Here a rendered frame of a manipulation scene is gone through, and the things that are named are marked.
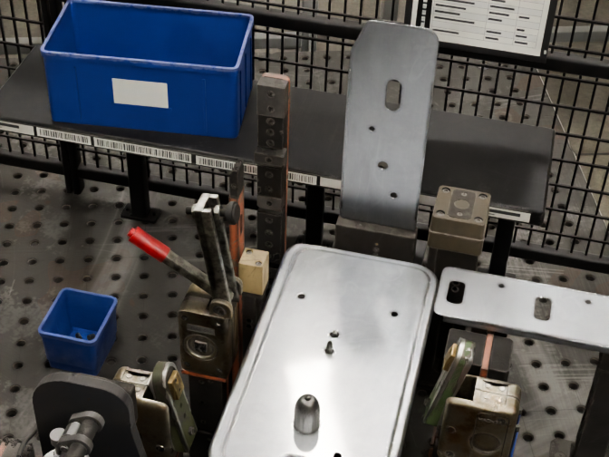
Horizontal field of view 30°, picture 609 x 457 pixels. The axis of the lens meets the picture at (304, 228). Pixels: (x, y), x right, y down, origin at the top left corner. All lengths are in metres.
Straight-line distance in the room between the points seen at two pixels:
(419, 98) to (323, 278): 0.28
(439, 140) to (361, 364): 0.47
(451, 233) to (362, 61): 0.29
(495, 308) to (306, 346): 0.27
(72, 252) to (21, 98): 0.33
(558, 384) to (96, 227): 0.88
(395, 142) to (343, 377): 0.34
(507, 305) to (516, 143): 0.34
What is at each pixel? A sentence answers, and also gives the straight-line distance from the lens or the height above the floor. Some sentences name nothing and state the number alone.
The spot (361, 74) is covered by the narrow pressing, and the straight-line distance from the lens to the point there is 1.54.
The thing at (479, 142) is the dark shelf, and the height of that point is 1.03.
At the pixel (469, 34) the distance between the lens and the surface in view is 1.80.
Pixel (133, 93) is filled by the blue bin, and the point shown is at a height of 1.10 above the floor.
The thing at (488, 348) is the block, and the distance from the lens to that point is 1.55.
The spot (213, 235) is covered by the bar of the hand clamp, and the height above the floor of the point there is 1.18.
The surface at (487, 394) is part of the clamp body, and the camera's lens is 1.41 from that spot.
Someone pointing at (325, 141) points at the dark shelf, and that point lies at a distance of 1.79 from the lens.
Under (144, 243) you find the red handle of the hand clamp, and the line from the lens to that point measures 1.44.
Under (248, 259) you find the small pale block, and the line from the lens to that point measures 1.52.
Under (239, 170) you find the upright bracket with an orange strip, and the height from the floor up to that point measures 1.19.
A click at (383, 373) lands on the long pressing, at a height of 1.00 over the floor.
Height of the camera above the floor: 2.09
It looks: 41 degrees down
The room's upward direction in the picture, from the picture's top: 2 degrees clockwise
